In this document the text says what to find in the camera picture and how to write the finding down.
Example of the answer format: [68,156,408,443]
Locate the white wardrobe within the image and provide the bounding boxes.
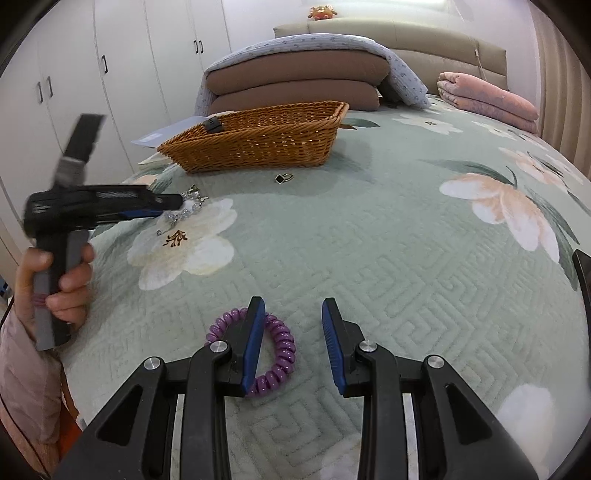
[0,0,232,259]

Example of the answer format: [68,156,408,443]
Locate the folded pink blanket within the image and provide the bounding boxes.
[436,71,540,136]

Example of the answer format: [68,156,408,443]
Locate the blue cover book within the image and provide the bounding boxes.
[131,115,208,168]

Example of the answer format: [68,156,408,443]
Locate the purple spiral hair tie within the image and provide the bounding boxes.
[208,308,296,398]

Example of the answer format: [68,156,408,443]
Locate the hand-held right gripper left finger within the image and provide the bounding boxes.
[58,295,267,480]

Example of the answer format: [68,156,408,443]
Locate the silver chain bracelet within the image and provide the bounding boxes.
[156,185,209,237]

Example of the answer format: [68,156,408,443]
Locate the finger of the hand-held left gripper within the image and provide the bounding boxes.
[95,209,164,228]
[95,185,184,213]

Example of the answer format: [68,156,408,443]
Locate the brown wicker basket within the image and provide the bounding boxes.
[157,100,350,174]

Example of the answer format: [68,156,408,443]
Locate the beige padded headboard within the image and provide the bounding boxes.
[273,18,509,90]

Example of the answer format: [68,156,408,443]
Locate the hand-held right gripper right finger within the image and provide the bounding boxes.
[321,296,539,480]

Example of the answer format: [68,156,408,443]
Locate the green floral bedspread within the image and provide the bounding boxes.
[60,92,591,480]

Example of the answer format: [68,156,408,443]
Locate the beige curtain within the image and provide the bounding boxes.
[529,4,591,176]

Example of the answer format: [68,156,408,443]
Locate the black curved object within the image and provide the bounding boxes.
[571,249,591,324]

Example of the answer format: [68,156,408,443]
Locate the brown pillow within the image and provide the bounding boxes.
[205,50,391,95]
[209,78,380,115]

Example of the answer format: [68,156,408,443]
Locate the person's left forearm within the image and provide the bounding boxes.
[0,305,65,478]

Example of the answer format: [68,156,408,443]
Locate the person's left hand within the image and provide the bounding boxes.
[14,244,96,340]

